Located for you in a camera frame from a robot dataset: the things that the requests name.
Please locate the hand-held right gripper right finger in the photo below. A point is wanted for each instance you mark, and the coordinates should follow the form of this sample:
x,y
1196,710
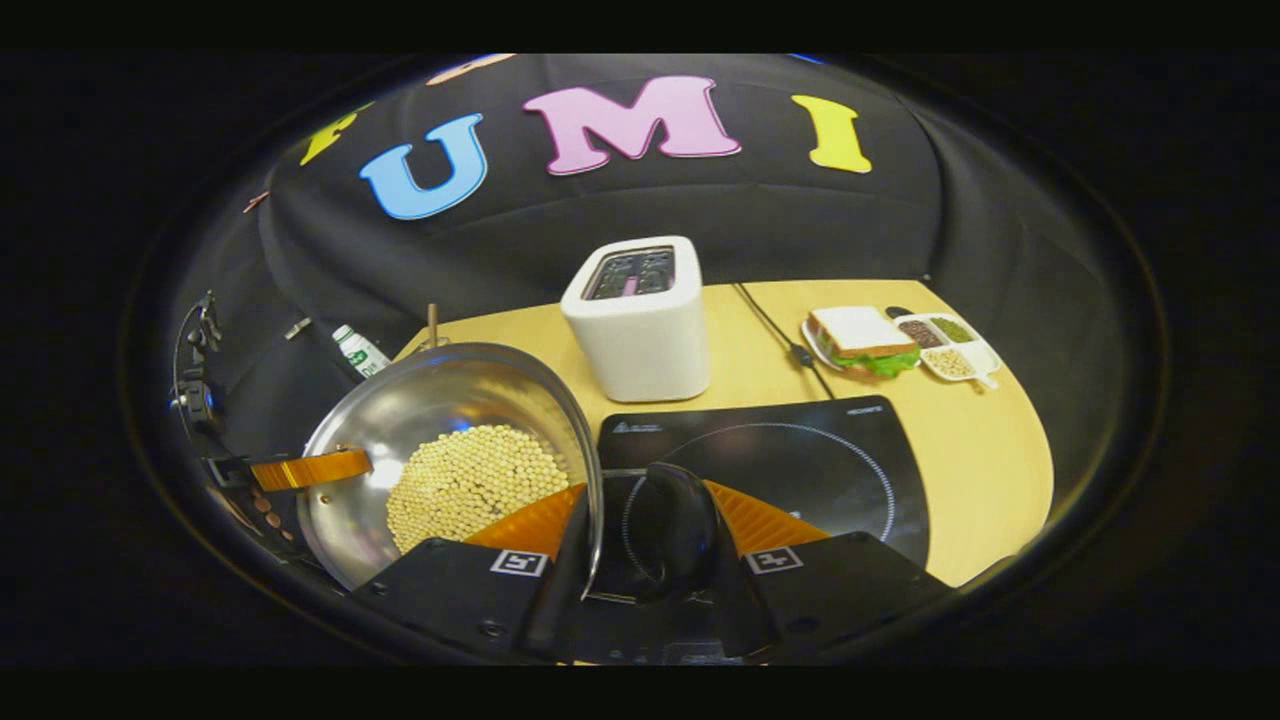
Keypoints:
x,y
850,590

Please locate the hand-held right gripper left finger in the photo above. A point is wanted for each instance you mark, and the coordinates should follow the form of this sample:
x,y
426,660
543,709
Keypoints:
x,y
450,600

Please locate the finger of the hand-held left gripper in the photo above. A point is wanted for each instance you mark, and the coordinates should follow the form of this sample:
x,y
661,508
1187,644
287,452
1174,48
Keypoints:
x,y
310,469

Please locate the pile of yellow soybeans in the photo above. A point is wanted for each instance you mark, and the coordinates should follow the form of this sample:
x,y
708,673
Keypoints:
x,y
470,490

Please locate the black induction cooktop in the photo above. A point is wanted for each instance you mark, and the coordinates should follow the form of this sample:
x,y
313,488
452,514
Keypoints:
x,y
800,480

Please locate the stainless steel pot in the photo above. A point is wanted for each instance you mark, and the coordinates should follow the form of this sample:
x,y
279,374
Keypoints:
x,y
450,390

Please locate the white drink bottle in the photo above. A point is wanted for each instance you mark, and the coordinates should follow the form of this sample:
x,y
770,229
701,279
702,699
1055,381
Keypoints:
x,y
360,352

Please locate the silver clip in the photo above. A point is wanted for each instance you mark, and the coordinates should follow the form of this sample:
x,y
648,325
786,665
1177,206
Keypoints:
x,y
297,328

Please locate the wooden stick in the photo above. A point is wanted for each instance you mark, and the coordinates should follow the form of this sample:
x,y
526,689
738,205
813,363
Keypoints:
x,y
432,320

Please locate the sandwich with lettuce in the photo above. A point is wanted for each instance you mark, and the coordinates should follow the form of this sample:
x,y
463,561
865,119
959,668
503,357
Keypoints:
x,y
860,340

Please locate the white divided dish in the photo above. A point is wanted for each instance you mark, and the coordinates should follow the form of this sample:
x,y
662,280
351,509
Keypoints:
x,y
965,350

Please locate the red clip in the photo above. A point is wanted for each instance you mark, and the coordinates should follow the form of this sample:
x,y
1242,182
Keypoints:
x,y
256,202

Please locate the white toaster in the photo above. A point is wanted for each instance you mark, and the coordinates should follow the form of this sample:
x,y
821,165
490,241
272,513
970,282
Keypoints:
x,y
640,340

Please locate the black backdrop cloth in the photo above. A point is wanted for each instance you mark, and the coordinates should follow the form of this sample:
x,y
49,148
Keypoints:
x,y
800,220

